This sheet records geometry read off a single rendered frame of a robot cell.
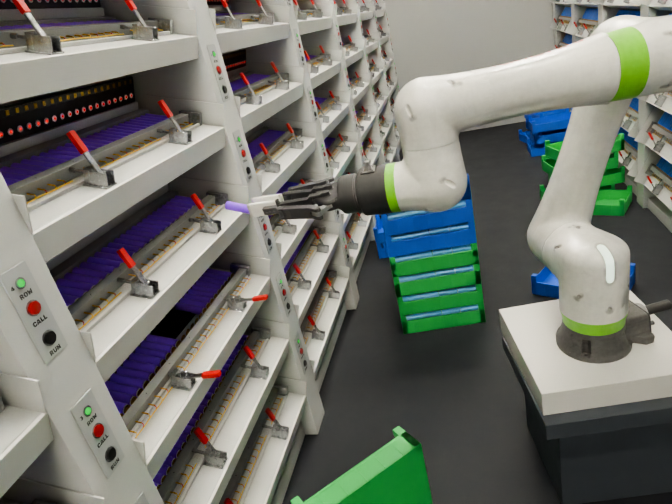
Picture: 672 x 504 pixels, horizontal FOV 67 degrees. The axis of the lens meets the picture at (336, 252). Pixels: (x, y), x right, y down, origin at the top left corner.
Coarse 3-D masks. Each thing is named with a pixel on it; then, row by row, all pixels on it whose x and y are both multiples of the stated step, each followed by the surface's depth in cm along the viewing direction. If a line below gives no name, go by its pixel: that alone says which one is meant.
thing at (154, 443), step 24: (216, 264) 132; (240, 264) 129; (264, 264) 129; (240, 288) 124; (264, 288) 127; (168, 312) 113; (240, 312) 115; (216, 336) 107; (240, 336) 114; (192, 360) 100; (216, 360) 101; (168, 408) 88; (192, 408) 92; (144, 432) 83; (168, 432) 84; (144, 456) 76
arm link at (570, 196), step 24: (600, 24) 101; (624, 24) 94; (576, 120) 106; (600, 120) 103; (576, 144) 107; (600, 144) 105; (576, 168) 108; (600, 168) 107; (552, 192) 112; (576, 192) 109; (552, 216) 112; (576, 216) 110; (528, 240) 119
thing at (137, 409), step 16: (240, 272) 127; (224, 288) 119; (208, 320) 108; (192, 336) 102; (208, 336) 105; (176, 352) 98; (160, 368) 93; (176, 368) 96; (160, 384) 91; (144, 400) 86; (128, 416) 83
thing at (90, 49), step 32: (0, 0) 82; (32, 0) 88; (64, 0) 95; (96, 0) 104; (128, 0) 91; (0, 32) 69; (32, 32) 69; (64, 32) 80; (96, 32) 88; (128, 32) 97; (160, 32) 103; (192, 32) 107; (0, 64) 61; (32, 64) 65; (64, 64) 71; (96, 64) 77; (128, 64) 85; (160, 64) 95; (0, 96) 61; (32, 96) 66
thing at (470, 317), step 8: (480, 304) 182; (464, 312) 184; (472, 312) 184; (480, 312) 183; (408, 320) 187; (416, 320) 186; (424, 320) 186; (432, 320) 186; (440, 320) 186; (448, 320) 186; (456, 320) 185; (464, 320) 185; (472, 320) 185; (480, 320) 185; (408, 328) 188; (416, 328) 188; (424, 328) 188; (432, 328) 187; (440, 328) 187
